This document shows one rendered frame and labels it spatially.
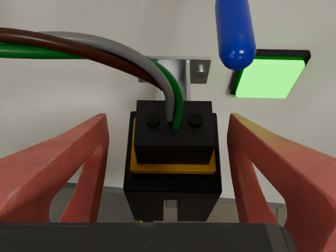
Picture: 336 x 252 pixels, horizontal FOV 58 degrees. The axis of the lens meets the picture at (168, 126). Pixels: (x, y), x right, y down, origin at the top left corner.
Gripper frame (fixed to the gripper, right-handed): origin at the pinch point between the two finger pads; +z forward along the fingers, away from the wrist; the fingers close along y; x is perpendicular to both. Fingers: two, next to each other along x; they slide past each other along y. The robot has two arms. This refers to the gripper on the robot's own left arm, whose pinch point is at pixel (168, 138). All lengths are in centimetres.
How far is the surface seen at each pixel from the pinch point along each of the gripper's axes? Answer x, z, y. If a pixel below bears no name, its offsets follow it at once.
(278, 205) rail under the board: 29.7, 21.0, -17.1
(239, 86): 1.8, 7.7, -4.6
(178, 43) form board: -1.2, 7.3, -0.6
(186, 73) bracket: 0.4, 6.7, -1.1
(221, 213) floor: 108, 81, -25
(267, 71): 0.3, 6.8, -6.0
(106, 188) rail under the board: 23.4, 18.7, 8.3
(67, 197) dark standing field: 91, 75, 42
